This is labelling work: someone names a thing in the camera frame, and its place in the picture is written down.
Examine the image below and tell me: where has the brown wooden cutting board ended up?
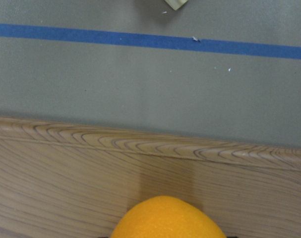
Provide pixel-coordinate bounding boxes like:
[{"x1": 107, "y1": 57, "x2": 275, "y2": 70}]
[{"x1": 0, "y1": 116, "x2": 301, "y2": 238}]

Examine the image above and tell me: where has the orange fruit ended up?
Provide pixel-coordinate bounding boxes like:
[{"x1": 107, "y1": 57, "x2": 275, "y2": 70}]
[{"x1": 111, "y1": 196, "x2": 226, "y2": 238}]

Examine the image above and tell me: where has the wooden peg drying rack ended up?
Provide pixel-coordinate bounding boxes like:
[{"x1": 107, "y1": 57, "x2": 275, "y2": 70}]
[{"x1": 165, "y1": 0, "x2": 188, "y2": 10}]

